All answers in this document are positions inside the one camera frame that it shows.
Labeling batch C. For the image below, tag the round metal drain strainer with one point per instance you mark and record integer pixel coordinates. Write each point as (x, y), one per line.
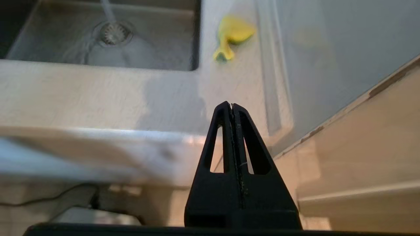
(114, 33)

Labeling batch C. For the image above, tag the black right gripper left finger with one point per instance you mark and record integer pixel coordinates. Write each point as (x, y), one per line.
(213, 203)

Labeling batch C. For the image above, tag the beige wooden cabinet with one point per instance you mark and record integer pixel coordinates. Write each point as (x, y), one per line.
(370, 137)

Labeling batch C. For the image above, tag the stainless steel sink basin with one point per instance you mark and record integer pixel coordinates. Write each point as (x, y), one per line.
(49, 49)

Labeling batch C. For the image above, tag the yellow green sponge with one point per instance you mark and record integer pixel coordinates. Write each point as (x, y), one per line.
(236, 31)

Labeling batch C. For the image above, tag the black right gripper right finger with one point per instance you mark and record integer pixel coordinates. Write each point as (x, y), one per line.
(269, 203)

